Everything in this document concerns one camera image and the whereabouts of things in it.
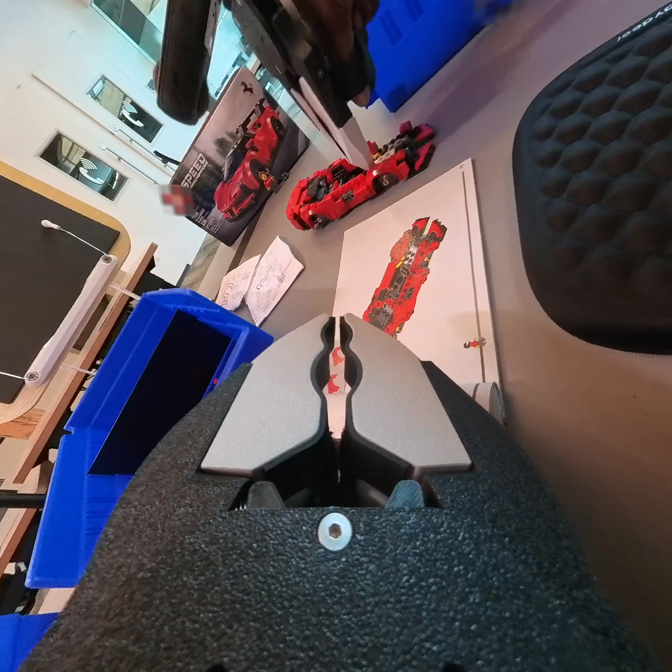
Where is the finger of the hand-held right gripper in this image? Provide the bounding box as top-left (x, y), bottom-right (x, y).
top-left (290, 78), bottom-right (377, 172)

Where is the white jointed arm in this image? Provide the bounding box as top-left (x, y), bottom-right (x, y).
top-left (23, 254), bottom-right (120, 387)

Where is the open blue plastic bin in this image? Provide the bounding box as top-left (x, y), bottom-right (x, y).
top-left (25, 288), bottom-right (275, 590)

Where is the white instruction booklet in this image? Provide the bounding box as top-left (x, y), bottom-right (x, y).
top-left (327, 157), bottom-right (506, 421)

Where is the printed paper sheet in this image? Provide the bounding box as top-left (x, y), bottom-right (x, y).
top-left (245, 236), bottom-right (306, 327)
top-left (215, 254), bottom-right (262, 312)

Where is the toy car set box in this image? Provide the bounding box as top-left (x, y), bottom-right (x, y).
top-left (170, 65), bottom-right (312, 247)

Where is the red toy brick car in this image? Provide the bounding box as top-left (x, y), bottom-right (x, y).
top-left (286, 122), bottom-right (436, 232)

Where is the blue plastic container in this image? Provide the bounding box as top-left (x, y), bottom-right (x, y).
top-left (0, 611), bottom-right (60, 672)

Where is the black board with wooden frame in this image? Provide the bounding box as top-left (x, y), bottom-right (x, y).
top-left (0, 162), bottom-right (132, 423)

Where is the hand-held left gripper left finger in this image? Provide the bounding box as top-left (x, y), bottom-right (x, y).
top-left (199, 314), bottom-right (337, 470)

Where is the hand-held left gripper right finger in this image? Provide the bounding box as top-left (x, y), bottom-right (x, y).
top-left (338, 313), bottom-right (473, 470)

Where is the person's right hand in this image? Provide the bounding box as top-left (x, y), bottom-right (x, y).
top-left (325, 0), bottom-right (379, 109)

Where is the dark wall sign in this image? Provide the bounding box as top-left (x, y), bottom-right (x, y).
top-left (38, 131), bottom-right (129, 201)
top-left (86, 73), bottom-right (165, 144)

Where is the black textured cushion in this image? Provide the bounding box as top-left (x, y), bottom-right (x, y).
top-left (512, 0), bottom-right (672, 357)

